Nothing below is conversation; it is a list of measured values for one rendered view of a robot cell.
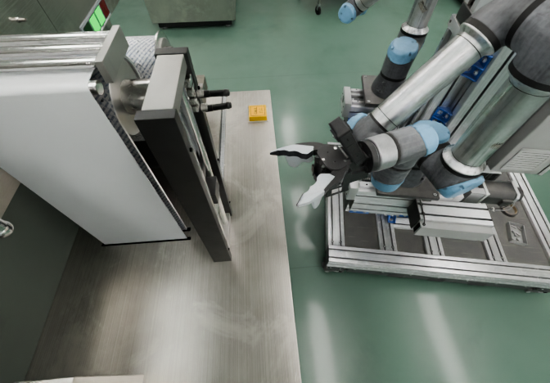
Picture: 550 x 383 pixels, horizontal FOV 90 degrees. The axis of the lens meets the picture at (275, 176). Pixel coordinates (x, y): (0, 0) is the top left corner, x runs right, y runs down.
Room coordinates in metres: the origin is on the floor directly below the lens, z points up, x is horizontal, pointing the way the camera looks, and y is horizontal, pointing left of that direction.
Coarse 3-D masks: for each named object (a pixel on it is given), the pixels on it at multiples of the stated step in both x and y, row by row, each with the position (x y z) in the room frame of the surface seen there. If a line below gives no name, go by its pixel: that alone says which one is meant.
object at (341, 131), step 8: (336, 120) 0.37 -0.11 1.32; (344, 120) 0.38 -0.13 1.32; (336, 128) 0.35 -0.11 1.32; (344, 128) 0.35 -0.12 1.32; (336, 136) 0.35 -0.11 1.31; (344, 136) 0.34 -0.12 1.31; (352, 136) 0.35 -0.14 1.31; (344, 144) 0.34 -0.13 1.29; (352, 144) 0.34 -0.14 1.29; (352, 152) 0.34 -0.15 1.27; (360, 152) 0.35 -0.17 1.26; (360, 160) 0.35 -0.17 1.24
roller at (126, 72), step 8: (128, 64) 0.48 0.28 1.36; (120, 72) 0.44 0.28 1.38; (128, 72) 0.47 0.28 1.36; (120, 80) 0.42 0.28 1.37; (112, 88) 0.39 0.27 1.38; (112, 96) 0.38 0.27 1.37; (120, 104) 0.39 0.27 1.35; (120, 112) 0.37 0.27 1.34; (120, 120) 0.36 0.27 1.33; (128, 120) 0.38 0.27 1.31; (128, 128) 0.37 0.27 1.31; (136, 128) 0.39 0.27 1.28
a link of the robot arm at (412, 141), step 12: (396, 132) 0.41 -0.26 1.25; (408, 132) 0.41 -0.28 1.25; (420, 132) 0.41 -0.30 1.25; (432, 132) 0.41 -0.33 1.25; (396, 144) 0.38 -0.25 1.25; (408, 144) 0.38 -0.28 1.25; (420, 144) 0.39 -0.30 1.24; (432, 144) 0.39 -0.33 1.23; (408, 156) 0.37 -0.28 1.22; (420, 156) 0.38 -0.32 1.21; (396, 168) 0.38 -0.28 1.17; (408, 168) 0.37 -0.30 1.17
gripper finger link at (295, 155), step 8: (272, 152) 0.38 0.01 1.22; (280, 152) 0.38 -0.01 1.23; (288, 152) 0.37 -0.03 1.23; (296, 152) 0.37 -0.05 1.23; (304, 152) 0.37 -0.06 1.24; (312, 152) 0.37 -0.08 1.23; (288, 160) 0.38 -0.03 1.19; (296, 160) 0.38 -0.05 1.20; (304, 160) 0.37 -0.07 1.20; (312, 160) 0.37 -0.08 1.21
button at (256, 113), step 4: (252, 108) 0.86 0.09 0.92; (256, 108) 0.86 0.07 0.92; (260, 108) 0.86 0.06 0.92; (264, 108) 0.86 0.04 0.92; (252, 112) 0.84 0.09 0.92; (256, 112) 0.84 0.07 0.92; (260, 112) 0.84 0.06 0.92; (264, 112) 0.84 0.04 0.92; (252, 116) 0.81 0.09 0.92; (256, 116) 0.81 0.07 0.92; (260, 116) 0.81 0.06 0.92; (264, 116) 0.82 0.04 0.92; (252, 120) 0.81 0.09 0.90; (256, 120) 0.81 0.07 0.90
